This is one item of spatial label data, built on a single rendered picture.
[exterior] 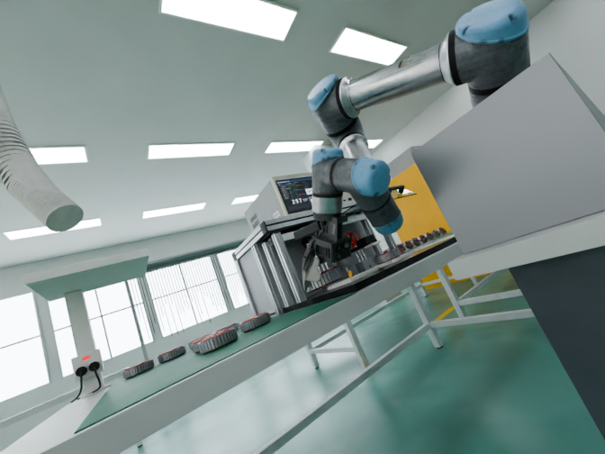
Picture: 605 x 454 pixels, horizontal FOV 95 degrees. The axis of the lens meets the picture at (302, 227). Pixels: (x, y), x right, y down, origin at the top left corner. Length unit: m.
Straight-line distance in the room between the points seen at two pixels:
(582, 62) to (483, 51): 5.51
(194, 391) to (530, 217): 0.67
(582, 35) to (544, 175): 5.71
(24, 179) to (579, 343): 2.08
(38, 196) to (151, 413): 1.42
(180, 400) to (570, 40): 6.32
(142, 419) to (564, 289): 0.74
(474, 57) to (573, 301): 0.50
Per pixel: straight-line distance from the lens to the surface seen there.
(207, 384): 0.59
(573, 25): 6.38
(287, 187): 1.28
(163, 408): 0.58
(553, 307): 0.71
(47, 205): 1.77
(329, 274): 0.73
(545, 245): 0.59
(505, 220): 0.67
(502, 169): 0.66
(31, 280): 1.30
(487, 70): 0.77
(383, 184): 0.59
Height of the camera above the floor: 0.81
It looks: 12 degrees up
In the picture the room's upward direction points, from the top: 23 degrees counter-clockwise
